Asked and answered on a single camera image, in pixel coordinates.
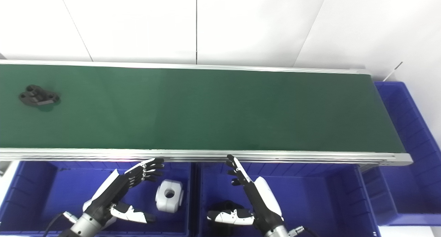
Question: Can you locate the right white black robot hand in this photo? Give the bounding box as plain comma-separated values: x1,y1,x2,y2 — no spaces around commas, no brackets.
207,155,284,234

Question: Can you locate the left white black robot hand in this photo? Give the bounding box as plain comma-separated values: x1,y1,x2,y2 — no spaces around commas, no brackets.
83,158,165,228

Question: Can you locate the black flange part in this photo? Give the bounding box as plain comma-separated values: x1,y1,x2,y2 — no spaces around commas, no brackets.
19,84,61,108

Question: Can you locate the black part in bin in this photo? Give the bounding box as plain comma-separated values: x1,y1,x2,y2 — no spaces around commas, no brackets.
208,200,246,213

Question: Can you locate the blue plastic bin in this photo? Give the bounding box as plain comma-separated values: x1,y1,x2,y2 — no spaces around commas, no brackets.
0,161,193,237
362,81,441,226
196,161,381,237

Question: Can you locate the white cylindrical plastic part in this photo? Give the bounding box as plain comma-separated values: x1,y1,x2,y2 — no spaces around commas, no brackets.
155,179,184,213

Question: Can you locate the green conveyor belt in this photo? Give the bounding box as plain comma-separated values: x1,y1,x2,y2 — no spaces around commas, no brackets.
0,60,413,167

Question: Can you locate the thin grey rod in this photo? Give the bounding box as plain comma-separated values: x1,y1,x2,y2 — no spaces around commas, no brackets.
382,61,403,82

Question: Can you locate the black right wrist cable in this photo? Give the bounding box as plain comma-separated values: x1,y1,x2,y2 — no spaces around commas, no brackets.
288,225,321,237

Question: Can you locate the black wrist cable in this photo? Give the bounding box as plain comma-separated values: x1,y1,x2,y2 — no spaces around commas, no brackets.
288,225,321,237
43,211,78,237

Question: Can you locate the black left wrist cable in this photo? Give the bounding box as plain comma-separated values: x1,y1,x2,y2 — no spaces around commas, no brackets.
43,211,78,237

